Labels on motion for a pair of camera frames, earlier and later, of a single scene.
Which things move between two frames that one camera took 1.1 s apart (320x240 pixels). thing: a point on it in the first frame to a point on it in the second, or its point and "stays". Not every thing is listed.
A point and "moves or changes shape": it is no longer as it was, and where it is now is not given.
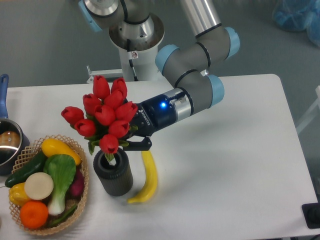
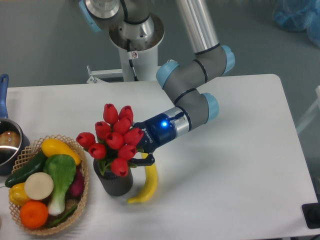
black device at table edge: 311,212 stays
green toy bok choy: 62,168 stays
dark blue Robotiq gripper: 157,113 to 159,130
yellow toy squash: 52,146 stays
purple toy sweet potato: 77,188 stays
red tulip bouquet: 105,118 moves or changes shape
